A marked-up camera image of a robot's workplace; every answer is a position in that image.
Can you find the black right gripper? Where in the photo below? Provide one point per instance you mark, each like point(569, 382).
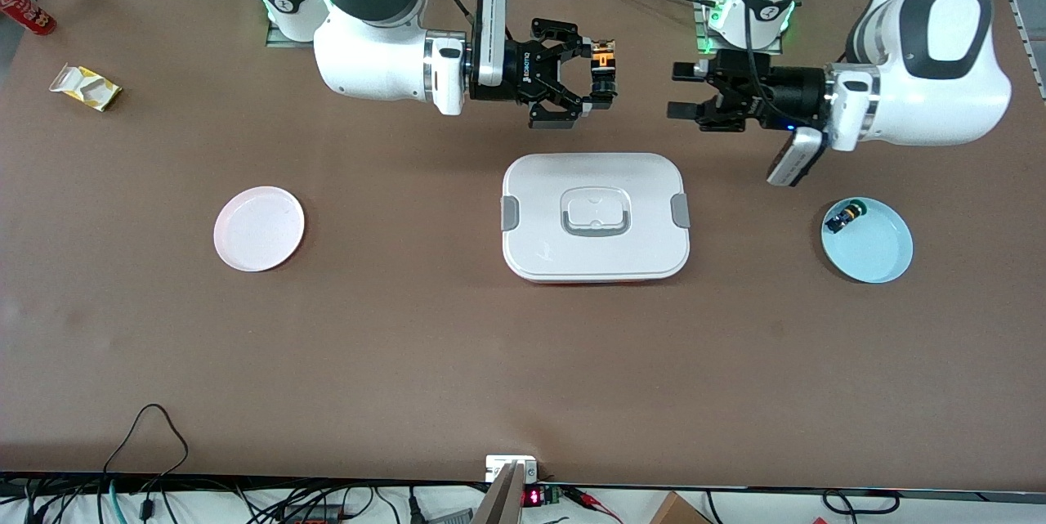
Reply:
point(524, 72)

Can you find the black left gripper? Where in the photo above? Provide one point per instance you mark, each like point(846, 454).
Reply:
point(789, 96)

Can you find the orange push button switch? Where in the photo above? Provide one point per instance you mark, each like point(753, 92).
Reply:
point(605, 68)

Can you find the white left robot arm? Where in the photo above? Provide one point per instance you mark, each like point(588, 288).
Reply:
point(940, 99)

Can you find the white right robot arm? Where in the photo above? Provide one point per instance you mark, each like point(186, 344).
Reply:
point(368, 58)

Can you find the white lidded box grey latches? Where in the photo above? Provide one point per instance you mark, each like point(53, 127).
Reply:
point(539, 238)

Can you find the brown cardboard box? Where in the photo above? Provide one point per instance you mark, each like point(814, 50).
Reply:
point(677, 512)

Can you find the light blue round plate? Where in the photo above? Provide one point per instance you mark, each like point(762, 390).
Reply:
point(874, 250)

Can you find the pink round plate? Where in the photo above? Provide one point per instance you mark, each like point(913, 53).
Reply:
point(257, 230)

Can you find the small white device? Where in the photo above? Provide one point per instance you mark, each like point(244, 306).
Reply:
point(498, 467)

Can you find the red clip lead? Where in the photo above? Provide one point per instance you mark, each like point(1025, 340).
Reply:
point(584, 497)

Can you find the red digit display module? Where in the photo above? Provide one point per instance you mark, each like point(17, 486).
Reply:
point(533, 498)

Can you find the grey metal bar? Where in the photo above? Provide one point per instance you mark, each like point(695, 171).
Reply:
point(500, 503)

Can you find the yellow open carton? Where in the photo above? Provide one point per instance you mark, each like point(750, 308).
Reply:
point(88, 88)

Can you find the red drink can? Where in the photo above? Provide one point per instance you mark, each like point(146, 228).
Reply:
point(24, 11)

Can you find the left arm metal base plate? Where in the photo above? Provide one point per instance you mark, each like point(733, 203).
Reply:
point(739, 51)

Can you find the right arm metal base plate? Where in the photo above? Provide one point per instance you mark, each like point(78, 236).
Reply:
point(282, 40)

